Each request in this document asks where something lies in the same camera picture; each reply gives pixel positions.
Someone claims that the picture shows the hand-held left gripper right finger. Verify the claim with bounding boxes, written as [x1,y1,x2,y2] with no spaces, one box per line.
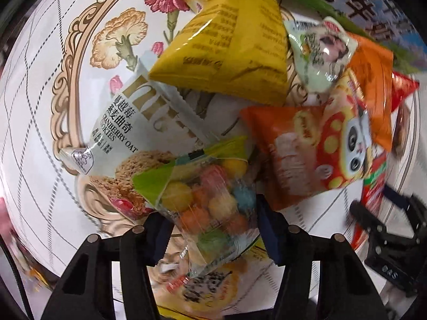
[255,195,389,320]

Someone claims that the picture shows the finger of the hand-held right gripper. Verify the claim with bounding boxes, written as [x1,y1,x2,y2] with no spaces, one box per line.
[349,201,388,241]
[383,187,427,237]

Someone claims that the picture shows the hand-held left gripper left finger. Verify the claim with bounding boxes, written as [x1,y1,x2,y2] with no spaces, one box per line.
[40,211,176,320]

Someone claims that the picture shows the red snack packet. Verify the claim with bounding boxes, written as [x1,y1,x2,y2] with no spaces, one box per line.
[350,150,389,250]

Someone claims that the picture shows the clear packet of coloured candy balls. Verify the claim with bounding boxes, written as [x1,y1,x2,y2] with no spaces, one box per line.
[132,136,262,279]

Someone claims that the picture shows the white and yellow snack packet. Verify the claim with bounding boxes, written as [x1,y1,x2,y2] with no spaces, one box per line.
[148,237,287,312]

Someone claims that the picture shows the orange panda print snack packet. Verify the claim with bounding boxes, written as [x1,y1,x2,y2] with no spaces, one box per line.
[240,70,377,211]

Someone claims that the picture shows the white oat cookie packet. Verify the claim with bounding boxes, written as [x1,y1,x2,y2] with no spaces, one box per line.
[60,53,221,221]

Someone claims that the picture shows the red-orange snack packet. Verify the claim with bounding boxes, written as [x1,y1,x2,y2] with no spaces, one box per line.
[392,71,420,114]

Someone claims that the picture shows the plain orange snack packet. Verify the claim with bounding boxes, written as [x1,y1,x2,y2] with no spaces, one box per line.
[347,31,394,152]

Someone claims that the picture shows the clear pale green snack packet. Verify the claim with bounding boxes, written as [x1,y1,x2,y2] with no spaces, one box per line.
[283,17,359,94]

